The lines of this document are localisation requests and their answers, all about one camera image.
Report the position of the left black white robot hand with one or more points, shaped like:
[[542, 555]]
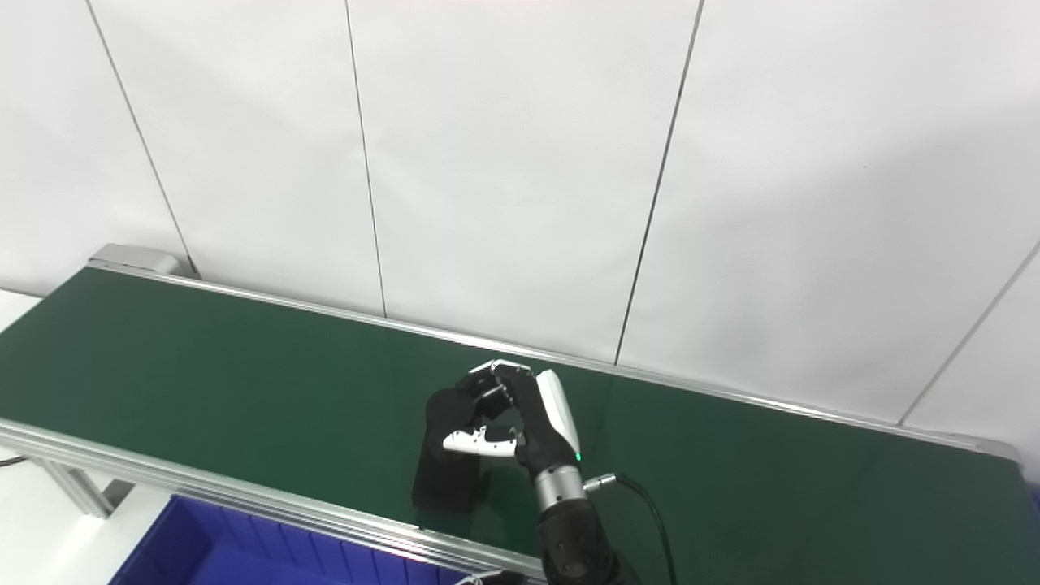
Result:
[[496, 578]]

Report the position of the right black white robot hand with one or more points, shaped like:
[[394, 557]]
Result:
[[540, 422]]

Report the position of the black cylinder-on-block part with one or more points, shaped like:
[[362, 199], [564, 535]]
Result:
[[447, 479]]

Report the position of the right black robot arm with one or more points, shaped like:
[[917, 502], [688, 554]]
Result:
[[573, 536]]

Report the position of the grey aluminium conveyor leg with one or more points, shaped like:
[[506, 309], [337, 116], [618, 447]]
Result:
[[81, 487]]

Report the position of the grey conveyor end housing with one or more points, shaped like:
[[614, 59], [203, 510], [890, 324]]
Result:
[[134, 258]]

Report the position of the green conveyor belt aluminium frame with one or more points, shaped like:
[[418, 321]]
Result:
[[244, 382]]

